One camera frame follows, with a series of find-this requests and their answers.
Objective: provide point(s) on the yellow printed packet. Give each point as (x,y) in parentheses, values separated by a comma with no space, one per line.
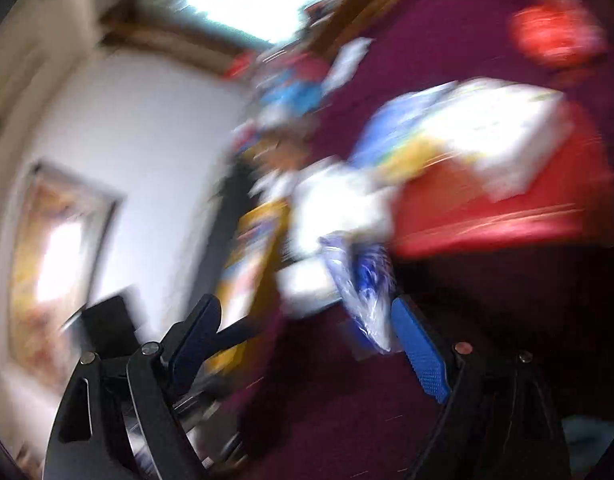
(392,150)

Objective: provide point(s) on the red box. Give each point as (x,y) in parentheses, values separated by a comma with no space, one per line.
(487,225)

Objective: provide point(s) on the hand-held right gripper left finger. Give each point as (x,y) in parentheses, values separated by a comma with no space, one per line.
(194,340)

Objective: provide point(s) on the framed wall picture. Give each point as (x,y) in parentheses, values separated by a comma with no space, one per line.
(57,270)

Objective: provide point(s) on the yellow cardboard box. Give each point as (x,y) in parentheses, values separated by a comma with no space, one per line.
(252,270)

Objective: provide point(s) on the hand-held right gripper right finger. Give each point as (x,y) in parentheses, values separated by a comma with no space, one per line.
(419,350)

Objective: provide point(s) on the blue label clear jar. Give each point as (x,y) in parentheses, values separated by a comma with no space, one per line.
(292,90)

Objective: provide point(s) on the paper leaflets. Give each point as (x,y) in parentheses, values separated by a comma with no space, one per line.
(349,65)

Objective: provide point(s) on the blue tissue pack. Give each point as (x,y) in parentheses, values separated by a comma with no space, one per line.
(364,280)

